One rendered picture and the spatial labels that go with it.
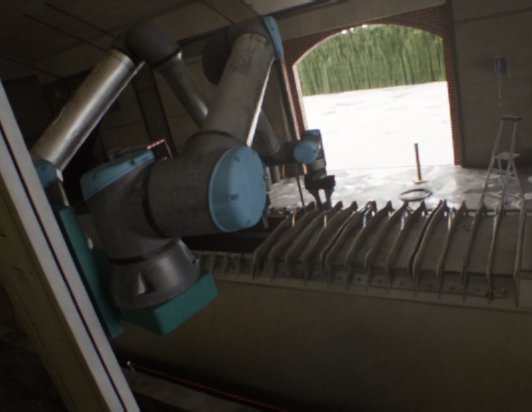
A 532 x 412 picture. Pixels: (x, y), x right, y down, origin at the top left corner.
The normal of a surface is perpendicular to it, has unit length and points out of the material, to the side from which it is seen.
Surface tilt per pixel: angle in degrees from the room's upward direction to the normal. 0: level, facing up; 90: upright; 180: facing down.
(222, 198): 83
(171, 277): 70
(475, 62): 90
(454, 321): 40
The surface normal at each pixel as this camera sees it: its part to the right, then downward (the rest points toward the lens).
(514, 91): -0.49, 0.40
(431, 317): -0.48, -0.43
